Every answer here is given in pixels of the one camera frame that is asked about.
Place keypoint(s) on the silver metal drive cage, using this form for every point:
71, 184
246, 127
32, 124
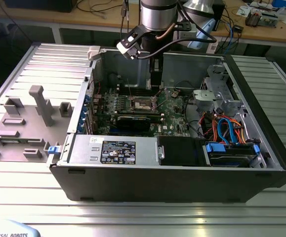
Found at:
202, 97

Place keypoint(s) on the grey electronic device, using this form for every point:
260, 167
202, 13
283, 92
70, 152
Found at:
268, 19

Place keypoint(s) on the finned metal heat sink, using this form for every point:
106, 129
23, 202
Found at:
252, 19

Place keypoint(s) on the coin cell battery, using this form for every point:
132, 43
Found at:
175, 93

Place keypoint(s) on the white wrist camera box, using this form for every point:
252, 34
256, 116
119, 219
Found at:
128, 48

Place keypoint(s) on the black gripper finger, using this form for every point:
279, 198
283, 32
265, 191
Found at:
156, 77

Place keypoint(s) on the white paper sheet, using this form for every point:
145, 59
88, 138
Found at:
244, 10

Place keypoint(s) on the blue expansion card retainer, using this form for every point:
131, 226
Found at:
83, 114

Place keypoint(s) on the black monitor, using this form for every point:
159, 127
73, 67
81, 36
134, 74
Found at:
34, 5

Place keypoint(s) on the blue case latch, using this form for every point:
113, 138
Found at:
53, 150

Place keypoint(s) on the green motherboard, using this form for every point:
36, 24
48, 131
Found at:
172, 108

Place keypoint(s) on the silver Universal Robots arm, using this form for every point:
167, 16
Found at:
157, 17

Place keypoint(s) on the black open PC case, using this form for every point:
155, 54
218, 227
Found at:
157, 182

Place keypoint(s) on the grey parts rack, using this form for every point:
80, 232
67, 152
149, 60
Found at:
34, 133

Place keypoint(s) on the hard disk in blue carrier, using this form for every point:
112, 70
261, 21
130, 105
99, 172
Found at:
215, 148

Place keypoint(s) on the black graphics card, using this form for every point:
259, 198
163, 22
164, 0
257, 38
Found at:
133, 123

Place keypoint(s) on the CPU socket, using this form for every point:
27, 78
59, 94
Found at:
141, 105

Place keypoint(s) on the grey labelled power supply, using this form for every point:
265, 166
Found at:
83, 148

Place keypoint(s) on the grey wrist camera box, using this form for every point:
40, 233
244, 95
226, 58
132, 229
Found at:
188, 35

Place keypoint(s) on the small black box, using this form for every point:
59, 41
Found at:
237, 28

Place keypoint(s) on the wooden desk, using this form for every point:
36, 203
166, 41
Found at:
66, 18

